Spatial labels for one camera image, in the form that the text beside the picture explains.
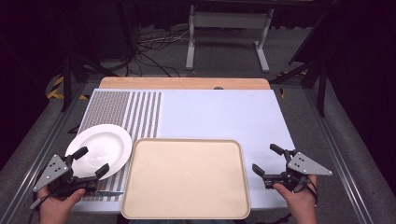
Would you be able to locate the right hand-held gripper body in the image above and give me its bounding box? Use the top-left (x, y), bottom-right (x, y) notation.
top-left (262, 151), bottom-right (333, 193)

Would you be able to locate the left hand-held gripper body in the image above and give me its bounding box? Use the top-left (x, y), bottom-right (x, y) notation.
top-left (32, 154), bottom-right (98, 199)

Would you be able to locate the white round plate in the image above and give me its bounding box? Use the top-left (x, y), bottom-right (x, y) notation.
top-left (64, 123), bottom-right (134, 181)

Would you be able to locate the person's left hand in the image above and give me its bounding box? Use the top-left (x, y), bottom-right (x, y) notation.
top-left (36, 186), bottom-right (87, 224)

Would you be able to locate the person's right hand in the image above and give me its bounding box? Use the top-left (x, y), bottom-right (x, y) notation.
top-left (273, 175), bottom-right (318, 224)

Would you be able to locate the thin grey metal utensil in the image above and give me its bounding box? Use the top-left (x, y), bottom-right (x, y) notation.
top-left (92, 190), bottom-right (124, 197)

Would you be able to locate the yellow black floor tape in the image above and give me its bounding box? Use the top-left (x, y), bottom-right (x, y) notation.
top-left (277, 69), bottom-right (310, 100)
top-left (46, 76), bottom-right (91, 102)

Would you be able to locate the white mat with striped print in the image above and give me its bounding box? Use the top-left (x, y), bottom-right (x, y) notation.
top-left (71, 88), bottom-right (296, 213)

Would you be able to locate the beige plastic tray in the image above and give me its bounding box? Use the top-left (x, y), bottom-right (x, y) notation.
top-left (120, 137), bottom-right (252, 221)

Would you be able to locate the black metal stand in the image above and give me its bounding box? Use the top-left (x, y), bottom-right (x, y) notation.
top-left (60, 50), bottom-right (120, 114)
top-left (270, 12), bottom-right (332, 119)

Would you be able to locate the white metal stand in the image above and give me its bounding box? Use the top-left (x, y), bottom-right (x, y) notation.
top-left (185, 4), bottom-right (276, 74)

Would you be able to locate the grey metal floor rail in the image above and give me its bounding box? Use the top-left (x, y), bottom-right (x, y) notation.
top-left (0, 83), bottom-right (92, 224)
top-left (302, 88), bottom-right (376, 224)

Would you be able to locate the bundle of black floor cables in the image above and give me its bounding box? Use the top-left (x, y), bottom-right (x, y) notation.
top-left (122, 26), bottom-right (191, 78)

